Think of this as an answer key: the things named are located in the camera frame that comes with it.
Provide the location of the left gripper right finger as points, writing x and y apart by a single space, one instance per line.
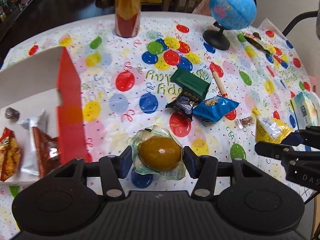
204 168

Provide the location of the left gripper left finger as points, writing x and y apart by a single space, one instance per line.
112 168

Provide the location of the yellow snack packet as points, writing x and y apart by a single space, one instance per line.
269 126

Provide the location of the packaged brown egg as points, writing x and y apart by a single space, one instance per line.
156 151

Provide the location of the blue cookie snack packet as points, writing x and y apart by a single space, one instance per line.
215 108

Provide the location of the black sesame snack packet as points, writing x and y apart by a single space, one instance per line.
184 103

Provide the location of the red snack bag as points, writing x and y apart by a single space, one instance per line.
42 154

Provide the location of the green snack packet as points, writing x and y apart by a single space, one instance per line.
191 82

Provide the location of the sausage stick snack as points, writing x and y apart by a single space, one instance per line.
219 84

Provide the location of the orange chips bag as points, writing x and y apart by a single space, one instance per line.
10 154

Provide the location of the small purple candy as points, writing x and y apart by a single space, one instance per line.
12 114

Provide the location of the balloon pattern tablecloth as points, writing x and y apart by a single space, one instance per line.
124 84

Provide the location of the red and white cardboard box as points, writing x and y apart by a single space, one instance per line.
46 81

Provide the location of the dark wrapper near globe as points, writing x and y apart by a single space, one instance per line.
255 40

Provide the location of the blue desk globe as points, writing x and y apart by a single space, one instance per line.
229 15

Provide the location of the orange juice bottle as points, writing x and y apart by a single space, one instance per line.
127 14

